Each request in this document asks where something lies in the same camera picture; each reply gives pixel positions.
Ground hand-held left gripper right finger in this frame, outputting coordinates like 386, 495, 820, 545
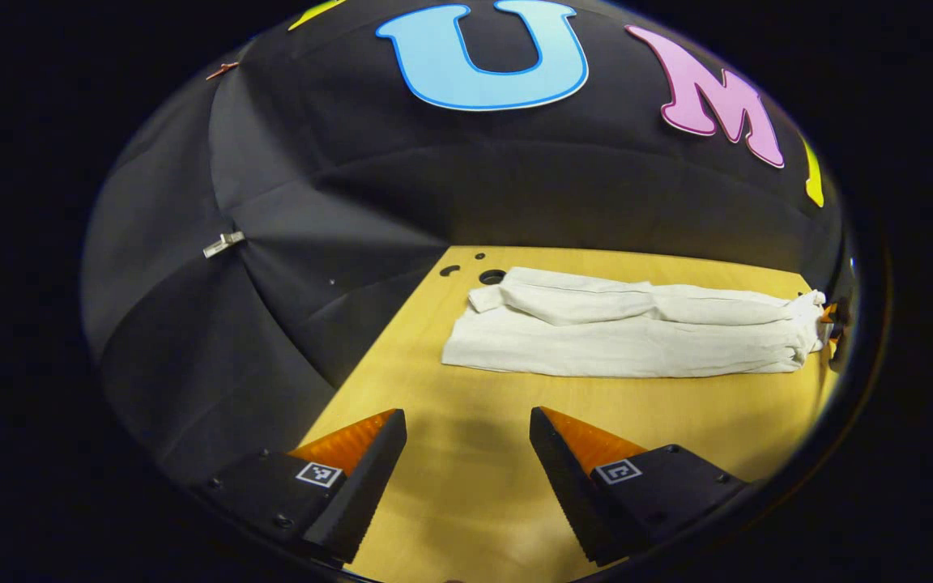
529, 406, 751, 568

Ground white jeans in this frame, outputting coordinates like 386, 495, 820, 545
441, 266, 828, 379

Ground black backdrop cloth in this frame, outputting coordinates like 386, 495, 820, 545
82, 0, 844, 487

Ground white cloth clip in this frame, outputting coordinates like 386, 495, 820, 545
202, 232, 245, 258

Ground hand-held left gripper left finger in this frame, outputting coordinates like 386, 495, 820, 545
191, 409, 407, 565

